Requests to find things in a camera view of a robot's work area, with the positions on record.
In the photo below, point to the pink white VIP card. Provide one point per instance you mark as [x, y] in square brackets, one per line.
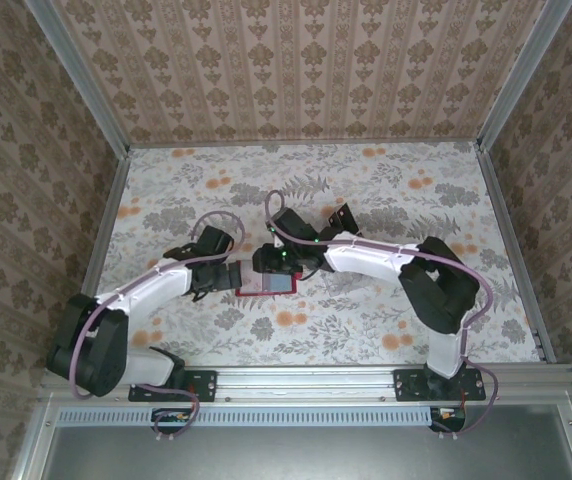
[251, 282]

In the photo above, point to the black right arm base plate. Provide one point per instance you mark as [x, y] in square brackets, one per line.
[406, 385]

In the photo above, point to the aluminium side rail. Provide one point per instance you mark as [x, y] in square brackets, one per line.
[105, 225]
[514, 250]

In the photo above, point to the aluminium mounting rail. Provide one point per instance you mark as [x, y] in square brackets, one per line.
[306, 385]

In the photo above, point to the aluminium frame post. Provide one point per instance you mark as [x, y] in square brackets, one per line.
[520, 75]
[83, 75]

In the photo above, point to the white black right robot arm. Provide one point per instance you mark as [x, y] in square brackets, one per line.
[366, 260]

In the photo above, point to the floral table cover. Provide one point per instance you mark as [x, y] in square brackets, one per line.
[366, 170]

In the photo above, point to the grey metal panel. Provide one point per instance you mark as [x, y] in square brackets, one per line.
[306, 455]

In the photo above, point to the black controller board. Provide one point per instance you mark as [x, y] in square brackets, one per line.
[171, 422]
[453, 420]

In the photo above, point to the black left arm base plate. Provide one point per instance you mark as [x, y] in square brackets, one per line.
[206, 385]

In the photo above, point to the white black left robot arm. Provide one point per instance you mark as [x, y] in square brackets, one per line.
[151, 287]

